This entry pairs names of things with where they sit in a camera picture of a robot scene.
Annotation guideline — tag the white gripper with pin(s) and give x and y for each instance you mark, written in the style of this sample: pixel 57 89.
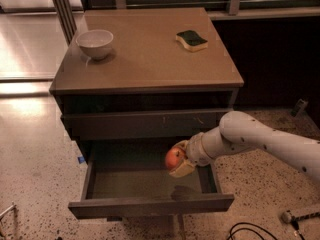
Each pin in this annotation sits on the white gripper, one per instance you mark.
pixel 196 150

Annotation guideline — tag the red apple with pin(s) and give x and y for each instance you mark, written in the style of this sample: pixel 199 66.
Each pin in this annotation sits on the red apple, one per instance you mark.
pixel 174 157

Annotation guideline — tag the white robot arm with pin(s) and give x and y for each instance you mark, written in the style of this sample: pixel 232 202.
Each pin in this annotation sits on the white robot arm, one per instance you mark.
pixel 238 132

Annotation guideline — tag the closed top drawer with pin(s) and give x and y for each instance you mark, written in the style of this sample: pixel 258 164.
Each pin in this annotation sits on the closed top drawer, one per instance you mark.
pixel 132 125

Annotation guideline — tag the open middle drawer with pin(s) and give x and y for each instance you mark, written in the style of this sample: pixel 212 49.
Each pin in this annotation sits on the open middle drawer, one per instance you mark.
pixel 128 178

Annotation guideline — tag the brown drawer cabinet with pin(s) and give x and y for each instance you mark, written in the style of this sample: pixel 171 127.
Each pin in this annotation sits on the brown drawer cabinet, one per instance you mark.
pixel 147 70

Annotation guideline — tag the blue tape piece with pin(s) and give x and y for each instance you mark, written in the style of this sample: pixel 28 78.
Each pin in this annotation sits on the blue tape piece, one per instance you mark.
pixel 81 159

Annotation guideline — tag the green yellow sponge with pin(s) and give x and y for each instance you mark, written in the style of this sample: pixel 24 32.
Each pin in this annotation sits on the green yellow sponge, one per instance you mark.
pixel 191 41

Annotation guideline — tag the white ceramic bowl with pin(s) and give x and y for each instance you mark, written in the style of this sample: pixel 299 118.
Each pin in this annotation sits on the white ceramic bowl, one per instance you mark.
pixel 96 44

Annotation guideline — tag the metal rod on floor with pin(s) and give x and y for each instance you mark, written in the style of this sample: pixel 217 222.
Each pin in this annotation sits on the metal rod on floor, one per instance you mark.
pixel 10 210

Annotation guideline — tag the braided cable plug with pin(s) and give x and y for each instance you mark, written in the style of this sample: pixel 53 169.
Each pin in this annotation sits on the braided cable plug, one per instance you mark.
pixel 293 217

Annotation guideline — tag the small wall outlet box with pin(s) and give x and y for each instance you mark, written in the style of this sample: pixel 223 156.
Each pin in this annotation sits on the small wall outlet box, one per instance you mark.
pixel 299 107

